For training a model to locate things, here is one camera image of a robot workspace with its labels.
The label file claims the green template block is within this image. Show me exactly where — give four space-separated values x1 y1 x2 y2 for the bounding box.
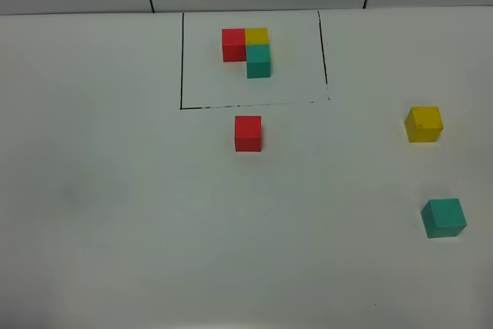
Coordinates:
246 44 272 79

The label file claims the red template block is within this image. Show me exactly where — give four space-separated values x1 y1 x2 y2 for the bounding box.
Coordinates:
222 29 247 62

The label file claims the yellow template block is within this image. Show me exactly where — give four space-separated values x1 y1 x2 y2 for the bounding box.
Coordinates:
244 28 270 45

